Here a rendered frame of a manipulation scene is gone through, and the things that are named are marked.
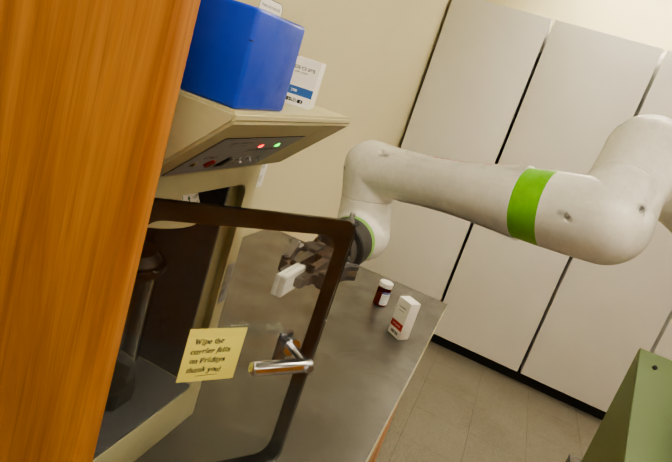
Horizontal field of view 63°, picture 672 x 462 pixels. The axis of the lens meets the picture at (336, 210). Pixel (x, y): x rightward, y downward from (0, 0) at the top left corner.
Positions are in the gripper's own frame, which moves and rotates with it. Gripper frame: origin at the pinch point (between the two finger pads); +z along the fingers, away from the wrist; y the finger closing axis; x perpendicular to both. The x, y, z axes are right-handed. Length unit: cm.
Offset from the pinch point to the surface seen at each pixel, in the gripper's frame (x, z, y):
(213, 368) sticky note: 10.7, 10.6, -2.1
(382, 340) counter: 34, -66, 8
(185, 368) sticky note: 10.4, 13.7, -4.3
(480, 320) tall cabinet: 97, -287, 37
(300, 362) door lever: 7.3, 5.7, 7.1
